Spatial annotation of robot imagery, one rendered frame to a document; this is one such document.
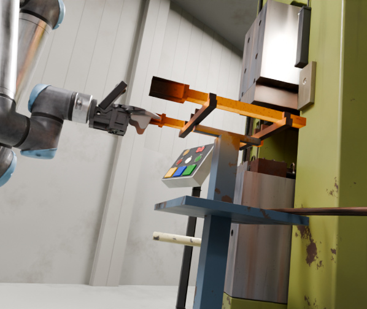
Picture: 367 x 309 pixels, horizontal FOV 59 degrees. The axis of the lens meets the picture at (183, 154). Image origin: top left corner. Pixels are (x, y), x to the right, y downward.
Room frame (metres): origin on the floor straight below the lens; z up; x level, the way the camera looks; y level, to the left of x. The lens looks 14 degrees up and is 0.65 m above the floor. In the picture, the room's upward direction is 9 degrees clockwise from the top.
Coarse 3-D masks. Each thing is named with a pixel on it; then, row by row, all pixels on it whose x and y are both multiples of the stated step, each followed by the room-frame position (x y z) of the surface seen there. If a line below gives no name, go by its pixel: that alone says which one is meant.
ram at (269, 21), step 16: (272, 16) 1.28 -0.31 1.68; (288, 16) 1.30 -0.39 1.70; (256, 32) 1.40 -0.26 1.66; (272, 32) 1.29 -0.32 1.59; (288, 32) 1.30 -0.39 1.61; (256, 48) 1.37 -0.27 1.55; (272, 48) 1.29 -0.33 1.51; (288, 48) 1.30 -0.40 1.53; (256, 64) 1.35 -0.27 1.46; (272, 64) 1.29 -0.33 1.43; (288, 64) 1.30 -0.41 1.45; (256, 80) 1.33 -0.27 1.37; (272, 80) 1.30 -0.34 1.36; (288, 80) 1.30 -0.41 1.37; (240, 96) 1.54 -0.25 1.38
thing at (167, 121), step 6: (156, 114) 0.97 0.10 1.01; (162, 114) 0.97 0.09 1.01; (150, 120) 0.97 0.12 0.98; (156, 120) 0.98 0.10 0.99; (162, 120) 0.97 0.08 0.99; (168, 120) 0.98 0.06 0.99; (174, 120) 0.98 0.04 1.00; (180, 120) 0.99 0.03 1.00; (162, 126) 1.00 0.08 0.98; (168, 126) 1.01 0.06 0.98; (174, 126) 1.00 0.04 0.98; (180, 126) 0.99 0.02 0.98; (234, 132) 1.03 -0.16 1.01
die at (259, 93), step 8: (256, 88) 1.33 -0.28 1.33; (264, 88) 1.34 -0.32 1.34; (272, 88) 1.34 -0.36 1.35; (280, 88) 1.35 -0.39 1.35; (288, 88) 1.35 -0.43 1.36; (248, 96) 1.41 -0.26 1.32; (256, 96) 1.33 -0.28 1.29; (264, 96) 1.34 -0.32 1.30; (272, 96) 1.34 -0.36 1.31; (280, 96) 1.35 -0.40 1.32; (288, 96) 1.35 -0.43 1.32; (296, 96) 1.36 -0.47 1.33; (256, 104) 1.37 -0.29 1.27; (264, 104) 1.36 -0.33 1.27; (272, 104) 1.34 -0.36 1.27; (280, 104) 1.35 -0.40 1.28; (288, 104) 1.35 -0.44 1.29; (296, 104) 1.36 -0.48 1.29; (296, 112) 1.39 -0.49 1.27
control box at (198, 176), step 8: (208, 144) 1.88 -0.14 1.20; (184, 152) 2.06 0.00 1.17; (192, 152) 1.97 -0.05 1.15; (200, 152) 1.89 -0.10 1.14; (208, 152) 1.81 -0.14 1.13; (176, 160) 2.07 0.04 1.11; (184, 160) 1.98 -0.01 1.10; (192, 160) 1.89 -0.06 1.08; (200, 160) 1.81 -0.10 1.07; (208, 160) 1.80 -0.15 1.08; (200, 168) 1.77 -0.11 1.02; (208, 168) 1.80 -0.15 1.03; (184, 176) 1.82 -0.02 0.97; (192, 176) 1.75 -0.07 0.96; (200, 176) 1.78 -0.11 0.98; (168, 184) 2.02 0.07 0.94; (176, 184) 1.95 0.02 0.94; (184, 184) 1.88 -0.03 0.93; (192, 184) 1.82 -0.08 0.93; (200, 184) 1.78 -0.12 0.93
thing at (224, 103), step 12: (156, 84) 0.74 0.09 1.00; (168, 84) 0.75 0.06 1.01; (180, 84) 0.75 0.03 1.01; (156, 96) 0.75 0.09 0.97; (168, 96) 0.74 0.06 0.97; (180, 96) 0.75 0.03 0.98; (192, 96) 0.75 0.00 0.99; (204, 96) 0.76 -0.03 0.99; (216, 108) 0.79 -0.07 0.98; (228, 108) 0.78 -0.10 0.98; (240, 108) 0.78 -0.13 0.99; (252, 108) 0.79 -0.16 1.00; (264, 108) 0.79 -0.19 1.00; (276, 120) 0.82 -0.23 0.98; (300, 120) 0.82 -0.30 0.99
